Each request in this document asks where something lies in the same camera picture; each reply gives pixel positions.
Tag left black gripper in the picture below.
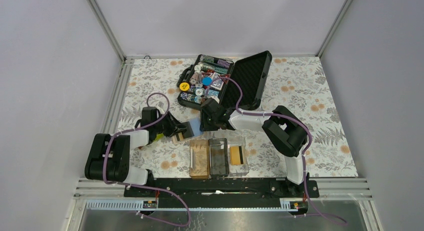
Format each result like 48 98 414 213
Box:
153 111 186 137

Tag gold magnetic stripe cards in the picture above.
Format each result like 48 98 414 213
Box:
229 146 245 166

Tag light blue card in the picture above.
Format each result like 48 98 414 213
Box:
182 118 203 139

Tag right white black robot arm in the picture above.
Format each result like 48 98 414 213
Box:
200 98 312 197

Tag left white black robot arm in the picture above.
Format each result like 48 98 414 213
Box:
84 106 187 197

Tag blue playing card deck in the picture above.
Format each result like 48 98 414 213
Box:
210 73 224 91

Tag amber transparent card holder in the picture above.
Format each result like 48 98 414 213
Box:
189 139 210 180

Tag smoky black card holder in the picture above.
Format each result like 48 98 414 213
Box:
208 138 230 178

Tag clear transparent card holder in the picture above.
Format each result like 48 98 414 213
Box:
227 136 250 177

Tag colourful sticky note stack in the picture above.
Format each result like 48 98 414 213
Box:
154 133 164 141

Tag blue round poker chip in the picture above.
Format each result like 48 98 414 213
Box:
202 76 213 86

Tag yellow round poker chip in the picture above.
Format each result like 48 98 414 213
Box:
179 82 191 92

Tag black poker chip case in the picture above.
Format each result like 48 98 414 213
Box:
177 50 272 111

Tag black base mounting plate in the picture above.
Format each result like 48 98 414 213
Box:
124 177 320 209

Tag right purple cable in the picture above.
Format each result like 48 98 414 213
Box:
204 77 314 204

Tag purple cable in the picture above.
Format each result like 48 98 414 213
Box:
101 92 171 186
204 77 314 204

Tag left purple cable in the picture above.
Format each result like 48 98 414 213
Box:
101 92 171 186

